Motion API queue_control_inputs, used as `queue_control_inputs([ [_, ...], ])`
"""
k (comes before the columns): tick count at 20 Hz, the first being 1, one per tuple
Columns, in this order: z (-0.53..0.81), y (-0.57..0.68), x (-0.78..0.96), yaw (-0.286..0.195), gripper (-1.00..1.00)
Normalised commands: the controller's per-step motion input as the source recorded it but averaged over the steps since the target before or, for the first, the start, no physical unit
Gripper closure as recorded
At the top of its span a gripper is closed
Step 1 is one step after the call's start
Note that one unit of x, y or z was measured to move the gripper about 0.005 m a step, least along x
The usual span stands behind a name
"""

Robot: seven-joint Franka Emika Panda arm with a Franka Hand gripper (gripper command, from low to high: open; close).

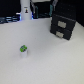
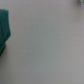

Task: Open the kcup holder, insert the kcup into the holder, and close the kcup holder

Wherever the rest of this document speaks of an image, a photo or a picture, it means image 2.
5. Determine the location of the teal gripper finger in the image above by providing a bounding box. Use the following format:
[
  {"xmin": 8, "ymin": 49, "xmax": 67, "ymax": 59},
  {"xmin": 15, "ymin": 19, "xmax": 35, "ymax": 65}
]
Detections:
[{"xmin": 0, "ymin": 9, "xmax": 11, "ymax": 56}]

